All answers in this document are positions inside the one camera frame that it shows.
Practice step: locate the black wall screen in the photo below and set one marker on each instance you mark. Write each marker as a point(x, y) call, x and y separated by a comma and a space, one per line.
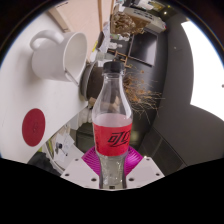
point(143, 46)

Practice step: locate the white cabinet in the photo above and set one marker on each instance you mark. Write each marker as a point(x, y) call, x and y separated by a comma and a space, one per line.
point(146, 16)

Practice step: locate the dark round plant saucer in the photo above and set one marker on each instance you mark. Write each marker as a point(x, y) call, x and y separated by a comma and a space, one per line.
point(84, 80)

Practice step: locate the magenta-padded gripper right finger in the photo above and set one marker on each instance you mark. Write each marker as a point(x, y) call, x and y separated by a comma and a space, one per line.
point(145, 171)

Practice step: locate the crumpled printed paper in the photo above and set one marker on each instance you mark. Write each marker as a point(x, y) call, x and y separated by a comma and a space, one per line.
point(104, 38)

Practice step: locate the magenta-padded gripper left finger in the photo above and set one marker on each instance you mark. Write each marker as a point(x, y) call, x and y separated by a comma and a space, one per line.
point(78, 173)

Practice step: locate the flat round red coaster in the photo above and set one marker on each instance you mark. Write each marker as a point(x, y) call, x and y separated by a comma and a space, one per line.
point(33, 127)

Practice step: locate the long ceiling light panel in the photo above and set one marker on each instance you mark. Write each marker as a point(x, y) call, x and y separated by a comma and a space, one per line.
point(206, 73)

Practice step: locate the brown carved wooden sculpture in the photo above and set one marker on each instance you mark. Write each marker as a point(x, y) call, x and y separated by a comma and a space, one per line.
point(128, 23)

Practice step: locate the clear red-labelled drink bottle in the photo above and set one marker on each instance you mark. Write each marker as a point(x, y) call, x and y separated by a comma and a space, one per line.
point(112, 133)

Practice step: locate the white ceramic mug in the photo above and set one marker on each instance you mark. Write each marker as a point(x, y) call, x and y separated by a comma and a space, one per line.
point(55, 56)

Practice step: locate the dried plant in dark pot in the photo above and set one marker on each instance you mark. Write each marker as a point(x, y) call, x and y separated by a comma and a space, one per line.
point(140, 91)

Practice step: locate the stack of papers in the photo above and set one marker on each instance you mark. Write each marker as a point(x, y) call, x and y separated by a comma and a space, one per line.
point(63, 146)

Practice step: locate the wooden easel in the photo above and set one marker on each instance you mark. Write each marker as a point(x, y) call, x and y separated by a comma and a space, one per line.
point(120, 58)

